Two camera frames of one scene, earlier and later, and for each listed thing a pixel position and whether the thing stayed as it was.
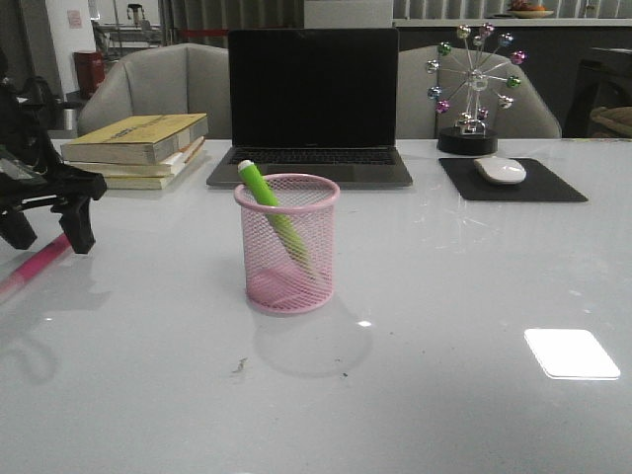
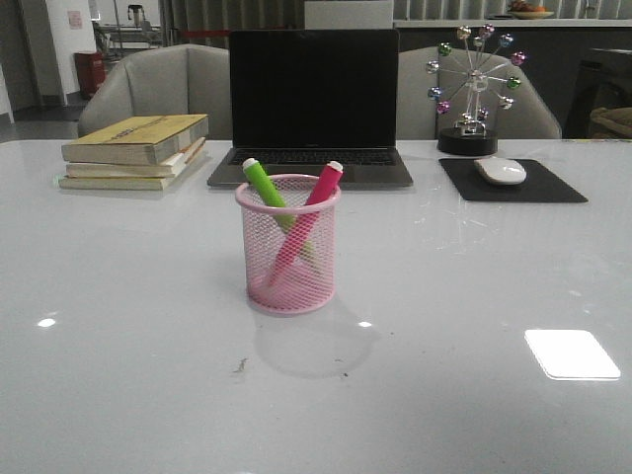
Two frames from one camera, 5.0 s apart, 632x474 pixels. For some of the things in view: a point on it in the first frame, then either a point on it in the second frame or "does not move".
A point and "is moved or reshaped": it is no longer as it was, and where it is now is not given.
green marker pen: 267,197 is moved or reshaped
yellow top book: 136,140 does not move
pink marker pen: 49,253 → 321,192
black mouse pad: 540,184 does not move
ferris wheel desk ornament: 469,136 does not move
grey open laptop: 318,102 does not move
